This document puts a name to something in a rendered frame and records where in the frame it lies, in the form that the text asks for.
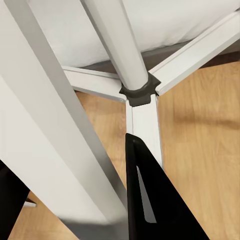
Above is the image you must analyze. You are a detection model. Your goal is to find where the camera tripod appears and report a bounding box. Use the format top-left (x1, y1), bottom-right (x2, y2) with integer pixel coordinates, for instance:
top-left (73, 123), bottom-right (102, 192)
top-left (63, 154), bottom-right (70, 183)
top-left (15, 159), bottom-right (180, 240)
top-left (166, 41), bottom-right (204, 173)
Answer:
top-left (0, 0), bottom-right (240, 240)

